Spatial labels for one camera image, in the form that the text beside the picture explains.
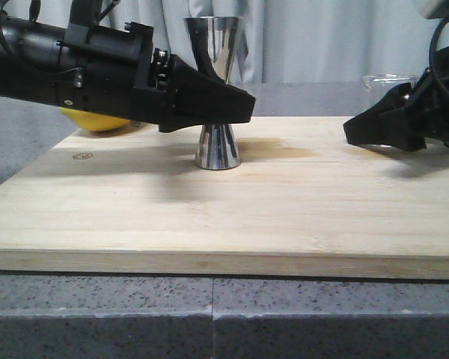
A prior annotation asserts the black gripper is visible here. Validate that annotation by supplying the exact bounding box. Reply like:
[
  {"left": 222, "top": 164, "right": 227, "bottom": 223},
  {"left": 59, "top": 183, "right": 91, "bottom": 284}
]
[
  {"left": 343, "top": 46, "right": 449, "bottom": 151},
  {"left": 54, "top": 17, "right": 255, "bottom": 133}
]

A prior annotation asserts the clear glass beaker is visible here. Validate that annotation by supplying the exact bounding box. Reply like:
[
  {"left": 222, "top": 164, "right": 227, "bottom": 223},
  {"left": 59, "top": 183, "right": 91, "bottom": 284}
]
[{"left": 361, "top": 73, "right": 418, "bottom": 90}]

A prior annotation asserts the steel double jigger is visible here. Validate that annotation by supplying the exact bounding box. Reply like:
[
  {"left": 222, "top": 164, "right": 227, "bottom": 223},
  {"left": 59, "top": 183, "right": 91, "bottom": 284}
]
[{"left": 185, "top": 16, "right": 242, "bottom": 171}]

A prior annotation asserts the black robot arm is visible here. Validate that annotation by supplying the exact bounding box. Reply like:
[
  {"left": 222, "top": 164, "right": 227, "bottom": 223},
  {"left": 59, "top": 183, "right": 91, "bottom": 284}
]
[{"left": 0, "top": 1, "right": 255, "bottom": 133}]

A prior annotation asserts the light wooden cutting board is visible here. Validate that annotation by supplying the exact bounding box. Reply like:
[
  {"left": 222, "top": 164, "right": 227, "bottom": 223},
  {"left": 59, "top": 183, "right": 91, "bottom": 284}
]
[{"left": 0, "top": 117, "right": 449, "bottom": 280}]

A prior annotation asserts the yellow lemon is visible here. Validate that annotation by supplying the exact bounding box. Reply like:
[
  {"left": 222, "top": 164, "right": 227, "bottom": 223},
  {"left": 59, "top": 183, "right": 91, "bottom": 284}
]
[{"left": 60, "top": 108, "right": 130, "bottom": 132}]

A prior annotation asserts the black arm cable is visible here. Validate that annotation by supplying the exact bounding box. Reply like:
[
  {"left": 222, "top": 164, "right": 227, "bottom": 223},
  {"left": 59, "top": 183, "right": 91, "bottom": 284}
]
[{"left": 428, "top": 14, "right": 449, "bottom": 158}]

